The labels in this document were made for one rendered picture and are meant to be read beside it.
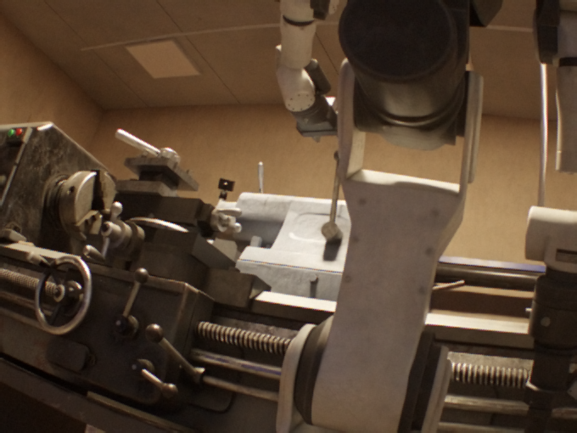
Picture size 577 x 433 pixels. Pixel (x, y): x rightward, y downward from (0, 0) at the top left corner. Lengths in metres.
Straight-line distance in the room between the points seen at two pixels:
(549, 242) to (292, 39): 0.71
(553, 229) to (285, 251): 0.99
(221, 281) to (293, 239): 0.25
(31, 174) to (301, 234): 1.05
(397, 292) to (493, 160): 4.44
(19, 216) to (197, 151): 4.08
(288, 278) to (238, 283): 0.14
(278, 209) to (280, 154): 3.93
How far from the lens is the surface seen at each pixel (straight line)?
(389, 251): 0.69
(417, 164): 5.16
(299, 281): 1.49
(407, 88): 0.54
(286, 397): 0.71
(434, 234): 0.69
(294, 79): 1.30
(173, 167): 1.63
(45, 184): 2.23
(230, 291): 1.43
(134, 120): 6.81
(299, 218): 1.63
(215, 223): 1.51
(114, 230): 1.39
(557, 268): 0.70
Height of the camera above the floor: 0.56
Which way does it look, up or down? 18 degrees up
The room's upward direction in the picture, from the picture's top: 14 degrees clockwise
